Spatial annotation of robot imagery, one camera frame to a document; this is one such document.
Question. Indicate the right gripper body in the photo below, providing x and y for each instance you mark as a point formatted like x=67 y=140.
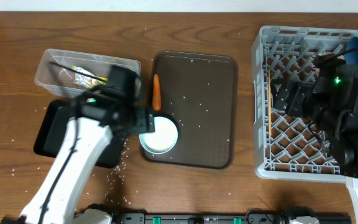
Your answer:
x=301 y=99

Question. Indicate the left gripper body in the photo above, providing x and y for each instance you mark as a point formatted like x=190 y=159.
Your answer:
x=142 y=119

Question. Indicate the wooden chopstick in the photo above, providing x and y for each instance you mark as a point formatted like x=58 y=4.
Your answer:
x=269 y=97

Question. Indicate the light blue rice bowl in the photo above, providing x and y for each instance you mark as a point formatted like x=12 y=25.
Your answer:
x=162 y=139

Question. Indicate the orange carrot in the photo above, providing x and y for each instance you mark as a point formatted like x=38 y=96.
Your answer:
x=156 y=95

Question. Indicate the yellow silver snack wrapper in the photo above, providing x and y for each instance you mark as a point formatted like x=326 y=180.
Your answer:
x=86 y=78

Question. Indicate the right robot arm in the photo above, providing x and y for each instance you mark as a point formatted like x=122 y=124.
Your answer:
x=331 y=104

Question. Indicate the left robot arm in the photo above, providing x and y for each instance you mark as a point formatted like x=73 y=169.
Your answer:
x=99 y=115

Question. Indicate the grey dishwasher rack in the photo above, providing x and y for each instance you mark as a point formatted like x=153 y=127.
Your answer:
x=291 y=152

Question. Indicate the dark brown serving tray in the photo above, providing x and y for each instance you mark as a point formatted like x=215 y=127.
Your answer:
x=199 y=93

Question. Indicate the clear plastic container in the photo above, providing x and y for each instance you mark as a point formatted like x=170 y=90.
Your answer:
x=55 y=74

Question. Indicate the black rectangular tray bin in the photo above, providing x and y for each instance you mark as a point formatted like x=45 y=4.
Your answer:
x=52 y=132

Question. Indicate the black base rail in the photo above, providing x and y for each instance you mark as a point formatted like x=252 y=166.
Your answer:
x=216 y=219

